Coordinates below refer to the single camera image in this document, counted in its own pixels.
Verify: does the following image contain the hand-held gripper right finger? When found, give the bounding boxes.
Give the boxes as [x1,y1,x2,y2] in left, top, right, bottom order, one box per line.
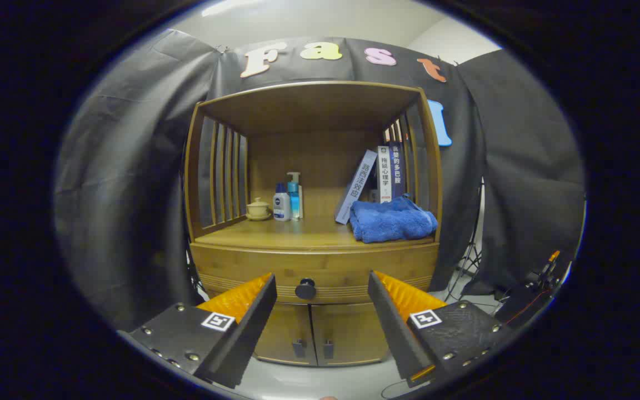
[368,271,515,388]

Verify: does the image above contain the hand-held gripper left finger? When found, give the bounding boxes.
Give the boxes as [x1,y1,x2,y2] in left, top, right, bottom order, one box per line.
[117,272,278,389]

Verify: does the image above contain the wooden drawer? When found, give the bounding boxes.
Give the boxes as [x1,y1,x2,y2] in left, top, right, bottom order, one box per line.
[191,243,440,304]

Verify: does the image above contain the wooden cabinet door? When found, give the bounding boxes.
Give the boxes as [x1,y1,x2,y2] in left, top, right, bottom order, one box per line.
[253,303,318,366]
[310,303,390,366]

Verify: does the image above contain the wooden countertop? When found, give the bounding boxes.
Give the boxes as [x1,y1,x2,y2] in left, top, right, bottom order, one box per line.
[195,216,437,251]

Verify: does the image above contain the wooden cabinet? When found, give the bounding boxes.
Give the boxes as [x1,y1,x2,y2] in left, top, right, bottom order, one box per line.
[183,81,444,367]

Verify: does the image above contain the folded blue towel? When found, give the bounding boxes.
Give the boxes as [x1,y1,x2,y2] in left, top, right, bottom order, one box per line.
[349,193,438,244]

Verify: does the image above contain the beige lidded teacup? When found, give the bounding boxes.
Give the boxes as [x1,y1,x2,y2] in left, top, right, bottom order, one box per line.
[246,197,272,221]

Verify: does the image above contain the white lotion bottle blue cap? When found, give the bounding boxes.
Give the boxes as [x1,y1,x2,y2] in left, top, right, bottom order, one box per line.
[273,183,292,222]

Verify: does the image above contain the blue pump bottle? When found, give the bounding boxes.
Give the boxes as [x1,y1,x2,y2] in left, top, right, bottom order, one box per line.
[287,172,302,221]

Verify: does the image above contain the black device with orange part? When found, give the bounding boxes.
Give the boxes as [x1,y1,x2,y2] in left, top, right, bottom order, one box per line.
[492,250,573,328]

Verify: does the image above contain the grey leaning book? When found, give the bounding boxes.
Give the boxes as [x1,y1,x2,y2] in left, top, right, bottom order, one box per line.
[334,149,378,225]

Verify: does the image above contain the white spine book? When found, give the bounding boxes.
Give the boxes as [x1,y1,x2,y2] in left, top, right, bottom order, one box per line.
[377,146,393,204]

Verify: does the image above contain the dark blue spine book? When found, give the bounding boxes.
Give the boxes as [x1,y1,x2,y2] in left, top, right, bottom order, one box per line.
[389,141,405,201]

